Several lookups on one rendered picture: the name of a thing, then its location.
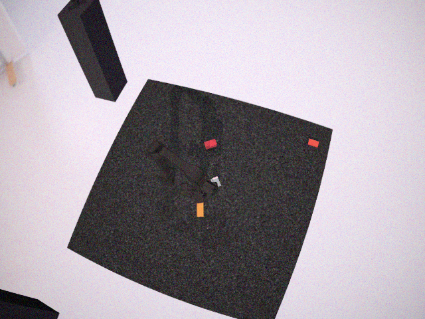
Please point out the red rectangular block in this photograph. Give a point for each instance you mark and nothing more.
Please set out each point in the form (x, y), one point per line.
(210, 144)

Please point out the red rectangular bar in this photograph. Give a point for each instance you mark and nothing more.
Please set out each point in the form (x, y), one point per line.
(313, 142)

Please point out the orange bar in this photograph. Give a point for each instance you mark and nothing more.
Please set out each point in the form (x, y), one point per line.
(199, 209)

